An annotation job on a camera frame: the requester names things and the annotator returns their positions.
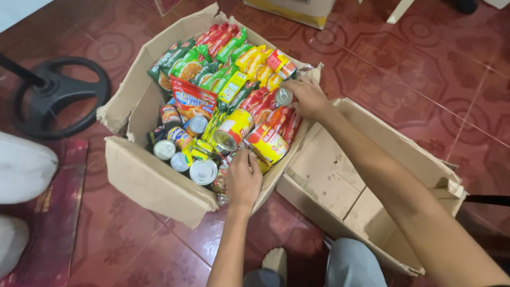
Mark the small silver-top tin can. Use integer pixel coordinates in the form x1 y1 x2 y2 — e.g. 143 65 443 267
274 87 293 107

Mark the row of yellow noodle packets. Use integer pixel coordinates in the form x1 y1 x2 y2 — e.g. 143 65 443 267
235 45 284 92

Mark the dark red floor mat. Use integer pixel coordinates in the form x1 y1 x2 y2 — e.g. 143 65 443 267
0 140 89 287

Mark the white sack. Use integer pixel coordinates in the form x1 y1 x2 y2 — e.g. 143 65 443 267
0 215 30 280
0 132 59 205

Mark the strip of yellow green sachets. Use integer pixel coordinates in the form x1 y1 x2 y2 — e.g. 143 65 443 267
184 108 227 161

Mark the person's right hand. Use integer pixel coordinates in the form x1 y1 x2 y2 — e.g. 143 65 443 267
284 74 332 121

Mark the empty open cardboard box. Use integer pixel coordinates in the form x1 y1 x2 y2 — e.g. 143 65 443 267
276 98 468 277

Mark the yellow green flat packet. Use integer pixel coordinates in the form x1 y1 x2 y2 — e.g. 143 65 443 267
218 71 248 105

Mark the cardboard box with yellow band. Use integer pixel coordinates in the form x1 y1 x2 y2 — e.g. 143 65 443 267
243 0 336 30

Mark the black shoe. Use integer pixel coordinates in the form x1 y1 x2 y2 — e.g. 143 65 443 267
454 0 479 15

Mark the row of green noodle packets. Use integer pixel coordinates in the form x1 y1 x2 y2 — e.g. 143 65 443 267
147 28 260 114

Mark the red yellow small can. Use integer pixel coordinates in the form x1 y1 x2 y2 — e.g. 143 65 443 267
266 49 298 80

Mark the torn cardboard box of groceries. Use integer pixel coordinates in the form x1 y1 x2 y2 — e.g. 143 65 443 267
96 3 324 230

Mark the red snack bag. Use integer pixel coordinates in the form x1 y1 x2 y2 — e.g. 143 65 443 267
170 76 218 120

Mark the row of red noodle packets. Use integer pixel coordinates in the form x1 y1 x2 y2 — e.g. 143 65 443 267
195 23 303 145

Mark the large yellow red-label tin can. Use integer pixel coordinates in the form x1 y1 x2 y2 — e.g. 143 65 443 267
244 124 291 165

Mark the group of small tin cans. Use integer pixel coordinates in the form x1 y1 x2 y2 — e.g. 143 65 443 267
146 104 219 187

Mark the white furniture leg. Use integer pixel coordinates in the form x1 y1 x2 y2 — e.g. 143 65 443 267
386 0 416 24

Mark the black round fan base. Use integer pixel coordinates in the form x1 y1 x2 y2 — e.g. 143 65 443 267
0 53 112 140

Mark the person's foot in pale sock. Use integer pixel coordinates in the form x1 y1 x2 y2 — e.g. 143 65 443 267
262 247 288 280

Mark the person's blue jeans leg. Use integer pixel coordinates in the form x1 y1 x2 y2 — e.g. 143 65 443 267
243 238 388 287

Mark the person's left hand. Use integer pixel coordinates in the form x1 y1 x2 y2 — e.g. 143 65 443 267
225 149 264 209

